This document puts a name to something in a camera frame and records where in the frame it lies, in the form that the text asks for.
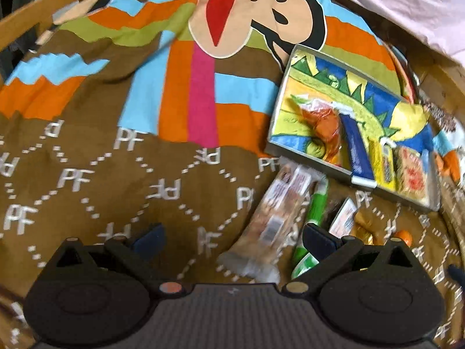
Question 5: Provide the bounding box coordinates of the rice cracker packet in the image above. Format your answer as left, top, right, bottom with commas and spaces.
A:
394, 145, 431, 204

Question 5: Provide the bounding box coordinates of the yellow snack packet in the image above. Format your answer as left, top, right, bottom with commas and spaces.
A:
369, 139, 398, 191

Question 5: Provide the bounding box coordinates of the clear nut bar packet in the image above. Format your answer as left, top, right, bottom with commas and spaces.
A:
217, 163, 320, 284

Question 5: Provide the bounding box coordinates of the orange red snack packet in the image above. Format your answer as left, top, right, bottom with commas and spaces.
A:
289, 95, 346, 164

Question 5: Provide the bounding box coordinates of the red striped cloth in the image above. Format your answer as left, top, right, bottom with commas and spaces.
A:
390, 44, 418, 102

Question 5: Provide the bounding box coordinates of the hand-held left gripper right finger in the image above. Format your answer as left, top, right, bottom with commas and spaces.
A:
283, 223, 418, 297

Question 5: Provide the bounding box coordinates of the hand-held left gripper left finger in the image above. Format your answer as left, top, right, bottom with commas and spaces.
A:
47, 223, 184, 297

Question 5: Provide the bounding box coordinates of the grey metal tray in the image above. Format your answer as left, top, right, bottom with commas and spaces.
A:
264, 44, 442, 213

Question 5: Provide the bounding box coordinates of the small orange fruit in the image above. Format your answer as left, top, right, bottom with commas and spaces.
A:
394, 229, 414, 247

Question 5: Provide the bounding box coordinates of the wooden bed frame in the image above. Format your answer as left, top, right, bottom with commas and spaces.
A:
0, 0, 465, 124

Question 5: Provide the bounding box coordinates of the green stick packet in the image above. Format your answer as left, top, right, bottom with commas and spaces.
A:
291, 180, 330, 280

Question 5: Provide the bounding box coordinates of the floral quilt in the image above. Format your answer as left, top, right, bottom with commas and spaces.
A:
418, 98, 465, 186

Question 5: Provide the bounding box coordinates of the gold foil packet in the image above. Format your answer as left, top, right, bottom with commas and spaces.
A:
354, 213, 380, 246

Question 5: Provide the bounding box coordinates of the pink bed sheet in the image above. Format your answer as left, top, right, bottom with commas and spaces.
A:
89, 0, 465, 68

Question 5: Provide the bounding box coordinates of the long blue packet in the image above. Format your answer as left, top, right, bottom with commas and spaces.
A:
338, 111, 376, 189

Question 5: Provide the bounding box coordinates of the cartoon monkey printed blanket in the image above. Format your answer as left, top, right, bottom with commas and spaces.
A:
0, 0, 465, 349

